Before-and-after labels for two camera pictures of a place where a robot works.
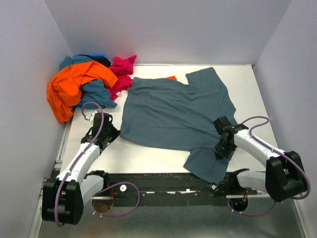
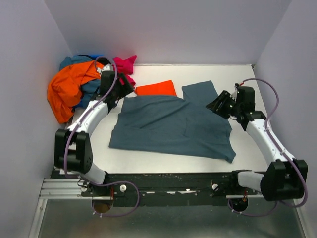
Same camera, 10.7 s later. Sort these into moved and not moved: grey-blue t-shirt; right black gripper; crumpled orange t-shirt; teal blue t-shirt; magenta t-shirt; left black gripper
Moved: left black gripper; right black gripper; grey-blue t-shirt
Not moved: magenta t-shirt; crumpled orange t-shirt; teal blue t-shirt
